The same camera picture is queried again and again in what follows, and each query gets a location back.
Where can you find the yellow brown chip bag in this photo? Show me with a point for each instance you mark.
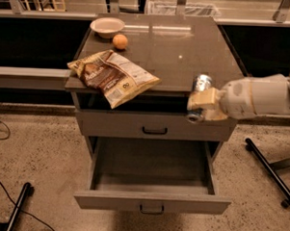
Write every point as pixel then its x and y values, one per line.
pixel 118 79

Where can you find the orange fruit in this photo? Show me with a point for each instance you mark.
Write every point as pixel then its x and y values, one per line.
pixel 120 42

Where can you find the grey drawer cabinet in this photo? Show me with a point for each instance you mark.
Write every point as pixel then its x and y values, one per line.
pixel 175 49

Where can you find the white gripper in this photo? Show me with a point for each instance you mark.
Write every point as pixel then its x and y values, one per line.
pixel 238 98

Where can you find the grey metal railing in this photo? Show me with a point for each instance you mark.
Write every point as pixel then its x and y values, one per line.
pixel 225 12

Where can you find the black stand leg right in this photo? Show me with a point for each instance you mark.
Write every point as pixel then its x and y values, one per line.
pixel 272 169

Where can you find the open grey middle drawer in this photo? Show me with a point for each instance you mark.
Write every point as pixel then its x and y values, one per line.
pixel 153 177

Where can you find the black stand leg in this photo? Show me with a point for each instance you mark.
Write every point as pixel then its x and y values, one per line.
pixel 272 169
pixel 27 191

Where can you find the white bowl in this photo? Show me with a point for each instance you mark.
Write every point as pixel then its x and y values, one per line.
pixel 107 27

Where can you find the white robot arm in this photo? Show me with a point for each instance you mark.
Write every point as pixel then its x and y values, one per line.
pixel 270 95

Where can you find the closed grey top drawer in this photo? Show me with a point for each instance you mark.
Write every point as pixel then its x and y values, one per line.
pixel 151 126

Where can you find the black stand leg left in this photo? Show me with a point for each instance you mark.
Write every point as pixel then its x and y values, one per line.
pixel 27 191

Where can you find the silver redbull can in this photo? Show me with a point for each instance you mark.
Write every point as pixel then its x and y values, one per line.
pixel 200 83

